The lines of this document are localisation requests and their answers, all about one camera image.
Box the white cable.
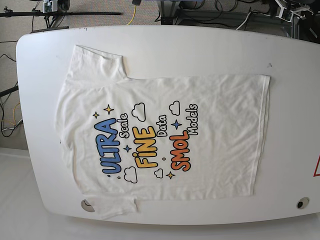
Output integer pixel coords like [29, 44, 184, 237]
[235, 11, 252, 31]

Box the right table cable grommet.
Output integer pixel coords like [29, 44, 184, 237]
[296, 197, 310, 210]

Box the white printed T-shirt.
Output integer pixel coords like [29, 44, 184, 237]
[55, 45, 271, 220]

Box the grey metal frame base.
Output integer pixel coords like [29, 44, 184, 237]
[155, 0, 300, 39]

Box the yellow cable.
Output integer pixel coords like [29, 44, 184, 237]
[126, 3, 138, 26]

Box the table cable grommet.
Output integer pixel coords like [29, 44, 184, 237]
[296, 197, 310, 210]
[80, 199, 95, 213]

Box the black floor cables left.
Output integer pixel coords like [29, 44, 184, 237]
[0, 53, 20, 138]

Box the black tripod stand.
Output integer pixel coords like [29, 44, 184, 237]
[0, 0, 122, 33]

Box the red triangle warning sticker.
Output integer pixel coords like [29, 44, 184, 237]
[313, 157, 320, 177]

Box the left table cable grommet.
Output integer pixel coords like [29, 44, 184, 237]
[80, 199, 95, 213]

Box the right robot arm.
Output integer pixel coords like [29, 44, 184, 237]
[42, 0, 70, 13]

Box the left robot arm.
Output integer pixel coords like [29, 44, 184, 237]
[275, 0, 315, 23]

